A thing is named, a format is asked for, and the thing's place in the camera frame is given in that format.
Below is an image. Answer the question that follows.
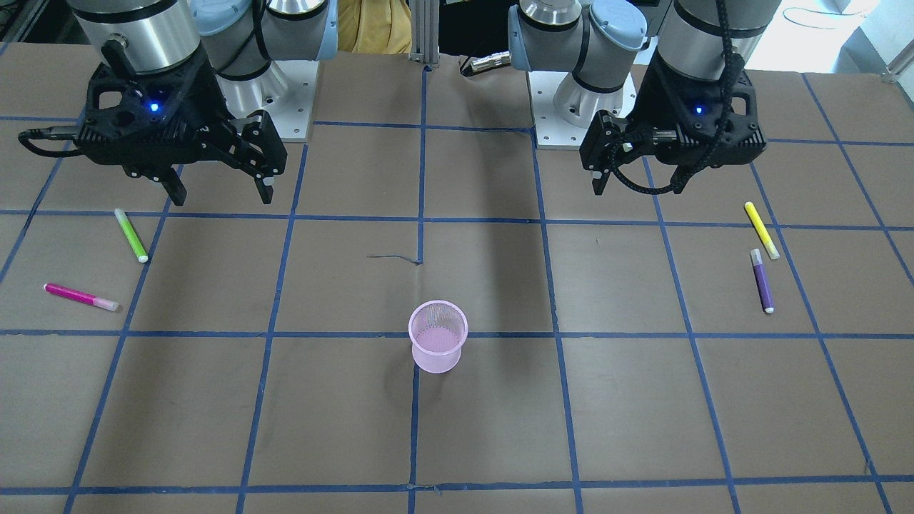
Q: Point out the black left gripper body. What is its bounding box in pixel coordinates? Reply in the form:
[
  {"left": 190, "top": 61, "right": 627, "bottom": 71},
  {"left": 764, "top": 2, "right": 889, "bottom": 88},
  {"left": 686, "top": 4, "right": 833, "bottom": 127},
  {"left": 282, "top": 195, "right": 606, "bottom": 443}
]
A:
[{"left": 580, "top": 59, "right": 767, "bottom": 173}]

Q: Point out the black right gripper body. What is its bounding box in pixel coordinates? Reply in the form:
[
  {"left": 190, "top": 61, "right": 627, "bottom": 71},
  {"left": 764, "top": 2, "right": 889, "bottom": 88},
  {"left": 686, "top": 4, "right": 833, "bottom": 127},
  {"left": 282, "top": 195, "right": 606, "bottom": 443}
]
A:
[{"left": 74, "top": 63, "right": 287, "bottom": 178}]

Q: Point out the pink pen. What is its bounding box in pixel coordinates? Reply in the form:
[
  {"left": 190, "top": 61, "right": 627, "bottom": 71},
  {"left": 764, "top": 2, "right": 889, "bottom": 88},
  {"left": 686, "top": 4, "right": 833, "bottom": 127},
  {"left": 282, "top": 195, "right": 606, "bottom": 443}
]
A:
[{"left": 43, "top": 283, "right": 120, "bottom": 312}]

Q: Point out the purple pen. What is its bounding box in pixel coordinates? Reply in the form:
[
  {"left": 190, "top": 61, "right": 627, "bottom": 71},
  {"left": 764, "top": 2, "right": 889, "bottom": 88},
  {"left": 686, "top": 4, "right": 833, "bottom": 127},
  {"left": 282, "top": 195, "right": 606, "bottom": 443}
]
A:
[{"left": 750, "top": 248, "right": 775, "bottom": 315}]

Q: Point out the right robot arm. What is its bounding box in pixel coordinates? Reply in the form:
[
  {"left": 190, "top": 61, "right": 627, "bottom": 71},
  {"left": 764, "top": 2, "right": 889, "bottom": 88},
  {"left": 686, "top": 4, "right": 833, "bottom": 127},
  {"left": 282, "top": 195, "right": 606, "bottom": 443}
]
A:
[{"left": 69, "top": 1, "right": 338, "bottom": 206}]

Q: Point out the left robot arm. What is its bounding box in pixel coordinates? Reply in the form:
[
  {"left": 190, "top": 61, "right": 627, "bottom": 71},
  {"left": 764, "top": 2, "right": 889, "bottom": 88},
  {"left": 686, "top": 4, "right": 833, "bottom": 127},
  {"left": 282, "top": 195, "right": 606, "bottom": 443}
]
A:
[{"left": 507, "top": 1, "right": 780, "bottom": 196}]

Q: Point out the pink mesh cup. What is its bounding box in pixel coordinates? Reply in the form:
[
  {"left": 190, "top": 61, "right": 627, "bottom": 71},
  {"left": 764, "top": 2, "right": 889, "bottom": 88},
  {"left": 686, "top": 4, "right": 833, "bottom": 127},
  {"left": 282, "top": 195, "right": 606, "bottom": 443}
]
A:
[{"left": 408, "top": 300, "right": 469, "bottom": 374}]

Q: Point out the green pen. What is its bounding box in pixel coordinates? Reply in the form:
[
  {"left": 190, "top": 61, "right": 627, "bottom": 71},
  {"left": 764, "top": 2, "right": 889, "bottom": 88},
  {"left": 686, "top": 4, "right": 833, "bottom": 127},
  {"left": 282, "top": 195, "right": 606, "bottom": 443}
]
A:
[{"left": 114, "top": 208, "right": 149, "bottom": 263}]

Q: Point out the yellow pen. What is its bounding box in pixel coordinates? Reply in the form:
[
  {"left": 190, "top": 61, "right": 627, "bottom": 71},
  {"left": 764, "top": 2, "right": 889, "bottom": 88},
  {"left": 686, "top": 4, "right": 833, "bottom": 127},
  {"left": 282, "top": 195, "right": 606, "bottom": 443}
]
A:
[{"left": 743, "top": 201, "right": 780, "bottom": 261}]

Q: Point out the person in yellow shirt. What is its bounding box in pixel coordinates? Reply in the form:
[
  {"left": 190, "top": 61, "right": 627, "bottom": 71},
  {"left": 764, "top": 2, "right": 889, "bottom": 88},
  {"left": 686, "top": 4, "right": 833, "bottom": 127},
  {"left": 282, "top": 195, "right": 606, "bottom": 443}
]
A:
[{"left": 337, "top": 1, "right": 412, "bottom": 55}]

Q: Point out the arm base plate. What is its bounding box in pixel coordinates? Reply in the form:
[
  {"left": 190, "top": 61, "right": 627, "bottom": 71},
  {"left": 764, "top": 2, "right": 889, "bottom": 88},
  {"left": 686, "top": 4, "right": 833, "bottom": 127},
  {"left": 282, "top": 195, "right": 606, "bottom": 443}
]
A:
[
  {"left": 528, "top": 71, "right": 636, "bottom": 150},
  {"left": 217, "top": 61, "right": 320, "bottom": 143}
]

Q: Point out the black braided cable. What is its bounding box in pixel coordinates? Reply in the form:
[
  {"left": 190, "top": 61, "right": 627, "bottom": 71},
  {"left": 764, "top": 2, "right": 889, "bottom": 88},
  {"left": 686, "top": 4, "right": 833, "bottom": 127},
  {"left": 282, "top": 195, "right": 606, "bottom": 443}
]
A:
[{"left": 608, "top": 0, "right": 747, "bottom": 196}]

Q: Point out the aluminium frame post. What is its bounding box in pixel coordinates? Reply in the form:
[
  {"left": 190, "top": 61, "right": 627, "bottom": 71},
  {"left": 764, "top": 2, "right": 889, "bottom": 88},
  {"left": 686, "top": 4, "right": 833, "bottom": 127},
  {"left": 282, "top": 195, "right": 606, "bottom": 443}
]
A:
[{"left": 407, "top": 0, "right": 441, "bottom": 69}]

